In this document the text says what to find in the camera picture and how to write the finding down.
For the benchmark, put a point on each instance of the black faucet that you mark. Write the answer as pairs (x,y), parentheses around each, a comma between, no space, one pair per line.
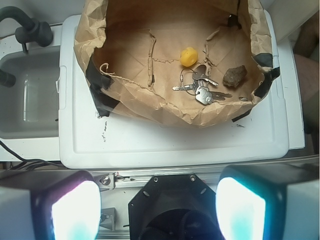
(31,29)

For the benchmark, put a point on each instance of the white sink basin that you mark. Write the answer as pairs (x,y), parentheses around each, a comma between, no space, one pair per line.
(29,109)

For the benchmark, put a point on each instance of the silver keys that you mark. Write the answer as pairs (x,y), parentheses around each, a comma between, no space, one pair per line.
(198,89)

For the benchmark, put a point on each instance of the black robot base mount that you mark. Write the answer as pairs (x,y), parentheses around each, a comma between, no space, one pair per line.
(174,207)

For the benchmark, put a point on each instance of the white plastic lid platform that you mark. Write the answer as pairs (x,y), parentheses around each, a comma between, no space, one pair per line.
(88,141)

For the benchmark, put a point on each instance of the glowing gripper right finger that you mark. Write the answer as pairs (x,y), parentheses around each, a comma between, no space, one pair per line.
(271,201)

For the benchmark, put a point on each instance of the brown rock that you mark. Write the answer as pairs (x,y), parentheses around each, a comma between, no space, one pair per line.
(234,76)

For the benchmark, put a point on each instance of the silver corner bracket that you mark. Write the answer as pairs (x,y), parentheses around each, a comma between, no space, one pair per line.
(105,182)

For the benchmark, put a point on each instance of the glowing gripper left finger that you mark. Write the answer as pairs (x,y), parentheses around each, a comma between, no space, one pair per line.
(49,205)

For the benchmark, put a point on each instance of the yellow rubber duck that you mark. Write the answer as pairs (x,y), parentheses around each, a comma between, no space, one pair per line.
(188,57)

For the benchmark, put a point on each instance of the brown paper bag tray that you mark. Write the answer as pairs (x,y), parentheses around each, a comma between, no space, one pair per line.
(129,51)

